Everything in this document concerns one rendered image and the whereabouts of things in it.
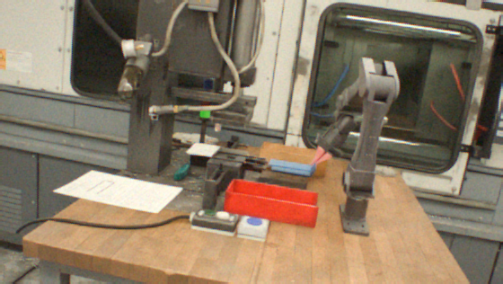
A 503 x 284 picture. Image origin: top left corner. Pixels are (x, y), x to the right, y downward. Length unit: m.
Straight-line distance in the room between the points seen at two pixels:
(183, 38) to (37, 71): 1.26
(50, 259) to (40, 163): 1.53
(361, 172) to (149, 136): 0.65
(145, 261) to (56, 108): 1.56
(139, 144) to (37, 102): 1.11
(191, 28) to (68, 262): 0.74
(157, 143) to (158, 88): 0.17
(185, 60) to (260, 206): 0.49
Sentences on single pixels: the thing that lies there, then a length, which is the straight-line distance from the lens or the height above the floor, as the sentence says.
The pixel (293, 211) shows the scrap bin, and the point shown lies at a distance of 1.20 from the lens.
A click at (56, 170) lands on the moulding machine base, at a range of 2.49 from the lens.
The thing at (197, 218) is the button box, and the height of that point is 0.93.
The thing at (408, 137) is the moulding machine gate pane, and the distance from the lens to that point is 2.01.
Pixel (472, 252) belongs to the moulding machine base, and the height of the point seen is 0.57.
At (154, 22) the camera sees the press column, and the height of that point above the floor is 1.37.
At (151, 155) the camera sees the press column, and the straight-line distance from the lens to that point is 1.45.
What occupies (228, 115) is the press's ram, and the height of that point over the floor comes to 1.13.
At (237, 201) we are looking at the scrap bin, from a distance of 1.21.
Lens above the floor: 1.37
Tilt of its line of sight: 13 degrees down
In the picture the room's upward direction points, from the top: 8 degrees clockwise
